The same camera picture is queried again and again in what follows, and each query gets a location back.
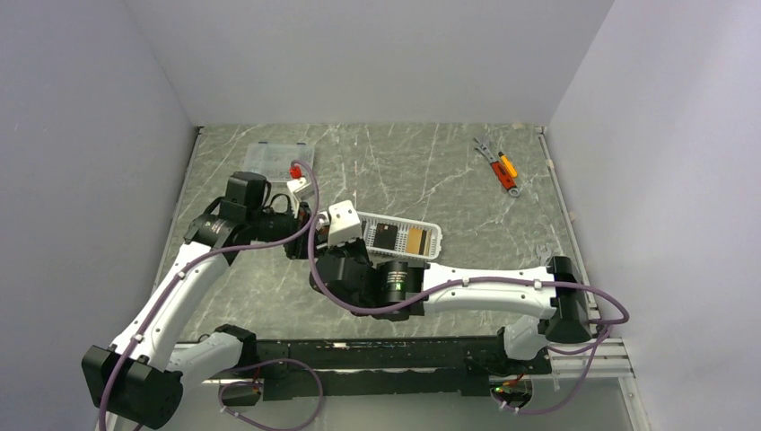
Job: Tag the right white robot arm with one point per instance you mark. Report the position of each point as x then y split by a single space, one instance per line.
551 304

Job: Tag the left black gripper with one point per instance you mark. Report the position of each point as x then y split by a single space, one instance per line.
301 219

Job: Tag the white plastic basket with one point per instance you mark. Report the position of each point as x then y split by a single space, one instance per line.
370 220

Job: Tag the yellow handled screwdriver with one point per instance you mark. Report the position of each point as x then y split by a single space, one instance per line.
507 164

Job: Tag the silver open-end wrench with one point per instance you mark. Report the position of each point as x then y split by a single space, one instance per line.
544 254

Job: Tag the gold credit card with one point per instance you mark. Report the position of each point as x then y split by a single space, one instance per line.
419 242

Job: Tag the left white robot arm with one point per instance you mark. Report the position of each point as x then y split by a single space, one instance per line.
140 376

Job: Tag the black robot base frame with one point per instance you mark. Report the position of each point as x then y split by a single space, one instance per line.
296 368

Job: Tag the red adjustable wrench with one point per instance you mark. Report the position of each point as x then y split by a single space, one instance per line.
506 180

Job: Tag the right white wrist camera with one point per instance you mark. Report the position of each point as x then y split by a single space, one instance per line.
344 224

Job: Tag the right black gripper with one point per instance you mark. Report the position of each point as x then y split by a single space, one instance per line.
357 242

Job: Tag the clear plastic organizer box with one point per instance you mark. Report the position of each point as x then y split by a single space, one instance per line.
273 160

